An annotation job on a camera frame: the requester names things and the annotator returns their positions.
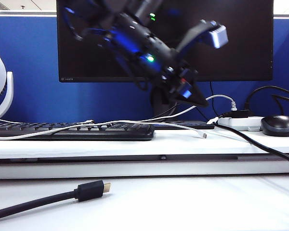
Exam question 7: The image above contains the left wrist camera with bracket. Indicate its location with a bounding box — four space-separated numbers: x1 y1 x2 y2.
177 19 229 52

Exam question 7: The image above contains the thin black cable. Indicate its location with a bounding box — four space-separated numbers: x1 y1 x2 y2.
209 81 220 118
149 102 209 121

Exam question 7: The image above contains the black power adapter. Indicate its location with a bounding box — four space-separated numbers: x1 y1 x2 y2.
223 109 250 119

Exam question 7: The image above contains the black mouse cable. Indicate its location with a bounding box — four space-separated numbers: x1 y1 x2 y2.
271 94 289 116

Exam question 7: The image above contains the black keyboard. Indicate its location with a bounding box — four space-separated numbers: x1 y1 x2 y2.
0 121 156 141

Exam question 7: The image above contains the thick black cable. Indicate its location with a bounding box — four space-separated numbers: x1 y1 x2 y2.
213 121 289 168

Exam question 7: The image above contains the black computer mouse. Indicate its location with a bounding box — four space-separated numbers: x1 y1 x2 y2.
260 115 289 137

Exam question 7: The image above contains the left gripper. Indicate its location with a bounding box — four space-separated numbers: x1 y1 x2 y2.
158 61 210 108

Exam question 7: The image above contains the white desk fan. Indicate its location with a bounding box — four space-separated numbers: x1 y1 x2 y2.
0 42 14 122

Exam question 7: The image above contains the black monitor stand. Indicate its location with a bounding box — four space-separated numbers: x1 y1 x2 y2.
151 83 181 121

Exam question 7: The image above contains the black curved power cable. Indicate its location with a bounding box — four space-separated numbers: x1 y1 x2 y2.
244 86 289 111

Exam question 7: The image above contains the white power strip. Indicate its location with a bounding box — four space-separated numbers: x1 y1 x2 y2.
208 116 264 132

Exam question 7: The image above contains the white Type-C charging cable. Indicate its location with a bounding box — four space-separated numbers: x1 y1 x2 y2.
0 117 207 141

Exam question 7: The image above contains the blue office partition panel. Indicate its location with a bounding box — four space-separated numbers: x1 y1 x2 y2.
0 12 289 124

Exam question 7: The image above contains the black HDMI cable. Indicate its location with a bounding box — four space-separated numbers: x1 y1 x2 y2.
0 180 112 222

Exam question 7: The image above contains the black ASUS monitor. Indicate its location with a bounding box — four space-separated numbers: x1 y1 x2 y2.
56 0 275 83

